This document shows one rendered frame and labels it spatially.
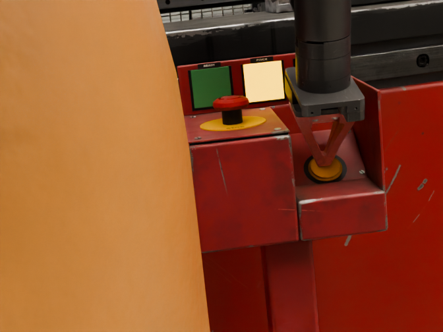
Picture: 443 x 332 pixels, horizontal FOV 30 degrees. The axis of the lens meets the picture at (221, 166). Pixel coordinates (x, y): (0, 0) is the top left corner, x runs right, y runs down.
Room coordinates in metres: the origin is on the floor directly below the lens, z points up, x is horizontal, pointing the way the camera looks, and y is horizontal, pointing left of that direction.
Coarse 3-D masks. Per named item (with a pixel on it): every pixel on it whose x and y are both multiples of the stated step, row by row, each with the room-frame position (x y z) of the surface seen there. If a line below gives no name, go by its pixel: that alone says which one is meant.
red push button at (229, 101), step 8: (224, 96) 0.89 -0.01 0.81; (232, 96) 0.88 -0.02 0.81; (240, 96) 0.88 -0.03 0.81; (216, 104) 0.87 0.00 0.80; (224, 104) 0.87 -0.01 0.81; (232, 104) 0.86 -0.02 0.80; (240, 104) 0.87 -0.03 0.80; (248, 104) 0.88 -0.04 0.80; (224, 112) 0.88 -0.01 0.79; (232, 112) 0.87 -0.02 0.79; (240, 112) 0.88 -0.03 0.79; (224, 120) 0.88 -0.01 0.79; (232, 120) 0.87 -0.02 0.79; (240, 120) 0.88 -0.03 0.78
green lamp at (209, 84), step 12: (192, 72) 0.96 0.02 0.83; (204, 72) 0.97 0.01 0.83; (216, 72) 0.97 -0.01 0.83; (228, 72) 0.97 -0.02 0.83; (192, 84) 0.96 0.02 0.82; (204, 84) 0.97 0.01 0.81; (216, 84) 0.97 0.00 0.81; (228, 84) 0.97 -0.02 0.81; (204, 96) 0.96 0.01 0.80; (216, 96) 0.97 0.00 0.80
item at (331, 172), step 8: (312, 160) 0.90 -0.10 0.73; (336, 160) 0.90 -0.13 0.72; (312, 168) 0.89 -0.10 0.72; (320, 168) 0.89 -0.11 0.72; (328, 168) 0.89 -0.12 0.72; (336, 168) 0.89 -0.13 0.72; (312, 176) 0.88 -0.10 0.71; (320, 176) 0.88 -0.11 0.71; (328, 176) 0.88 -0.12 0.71; (336, 176) 0.88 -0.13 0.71
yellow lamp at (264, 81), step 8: (248, 64) 0.97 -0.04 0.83; (256, 64) 0.97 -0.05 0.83; (264, 64) 0.97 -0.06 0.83; (272, 64) 0.97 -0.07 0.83; (280, 64) 0.97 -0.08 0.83; (248, 72) 0.97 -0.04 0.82; (256, 72) 0.97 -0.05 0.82; (264, 72) 0.97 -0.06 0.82; (272, 72) 0.97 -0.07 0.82; (280, 72) 0.97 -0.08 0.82; (248, 80) 0.97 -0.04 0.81; (256, 80) 0.97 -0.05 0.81; (264, 80) 0.97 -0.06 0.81; (272, 80) 0.97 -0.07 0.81; (280, 80) 0.97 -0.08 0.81; (248, 88) 0.97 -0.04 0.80; (256, 88) 0.97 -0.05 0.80; (264, 88) 0.97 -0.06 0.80; (272, 88) 0.97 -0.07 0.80; (280, 88) 0.97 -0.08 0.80; (248, 96) 0.97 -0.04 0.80; (256, 96) 0.97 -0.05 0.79; (264, 96) 0.97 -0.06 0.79; (272, 96) 0.97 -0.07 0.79; (280, 96) 0.97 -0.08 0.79
